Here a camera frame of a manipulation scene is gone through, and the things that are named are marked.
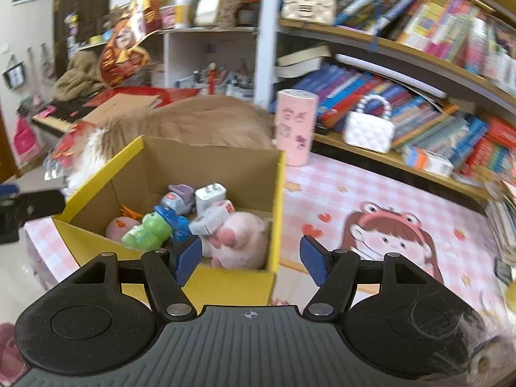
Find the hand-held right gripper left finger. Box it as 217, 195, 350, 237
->
70, 236, 202, 318

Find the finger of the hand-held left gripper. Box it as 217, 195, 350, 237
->
0, 183, 67, 244

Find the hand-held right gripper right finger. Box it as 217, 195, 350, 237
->
299, 236, 438, 319

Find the blue plastic toy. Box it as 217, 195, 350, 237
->
153, 205, 190, 246

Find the small white carton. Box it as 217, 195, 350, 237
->
189, 199, 236, 236

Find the green plastic toy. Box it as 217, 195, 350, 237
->
121, 210, 174, 251

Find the pink paw plush toy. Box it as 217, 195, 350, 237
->
202, 212, 272, 269

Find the black binder clip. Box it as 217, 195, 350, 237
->
160, 184, 197, 215

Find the white charger plug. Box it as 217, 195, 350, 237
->
194, 183, 226, 214

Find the pink chick plush toy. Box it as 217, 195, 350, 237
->
106, 215, 142, 240

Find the yellow cardboard box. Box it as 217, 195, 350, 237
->
52, 135, 287, 307

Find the pink hanging bag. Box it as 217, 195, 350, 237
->
12, 117, 41, 162

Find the red foil packet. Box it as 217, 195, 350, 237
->
44, 123, 95, 178

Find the pink checked tablecloth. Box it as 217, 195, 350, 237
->
22, 151, 516, 331

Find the black keyboard piano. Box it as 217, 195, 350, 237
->
31, 99, 101, 138

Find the pink cylinder container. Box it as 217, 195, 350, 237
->
272, 89, 320, 167

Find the small framed picture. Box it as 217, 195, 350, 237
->
2, 62, 27, 89

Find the orange and white cat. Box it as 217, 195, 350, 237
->
66, 94, 279, 194

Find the brown cardboard sheet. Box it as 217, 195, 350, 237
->
83, 94, 162, 125

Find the white quilted handbag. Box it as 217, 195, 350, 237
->
343, 94, 395, 154

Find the brown fleece blanket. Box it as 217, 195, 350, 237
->
54, 54, 107, 99

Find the small orange and white box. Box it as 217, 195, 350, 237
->
401, 144, 454, 177

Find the row of blue and red books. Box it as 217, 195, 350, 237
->
298, 64, 488, 166

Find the red and gold foil bag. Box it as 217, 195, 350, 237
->
99, 0, 162, 87

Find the dark brown door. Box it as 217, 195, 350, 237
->
52, 0, 114, 77

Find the white shelf unit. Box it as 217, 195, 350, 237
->
161, 28, 259, 97

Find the red book set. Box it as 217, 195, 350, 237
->
470, 117, 516, 178

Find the wooden bookshelf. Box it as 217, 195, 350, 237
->
254, 0, 516, 210

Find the white bottle yellow label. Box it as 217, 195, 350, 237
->
173, 0, 193, 29

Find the row of colourful thin books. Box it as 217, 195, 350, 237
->
334, 0, 516, 85

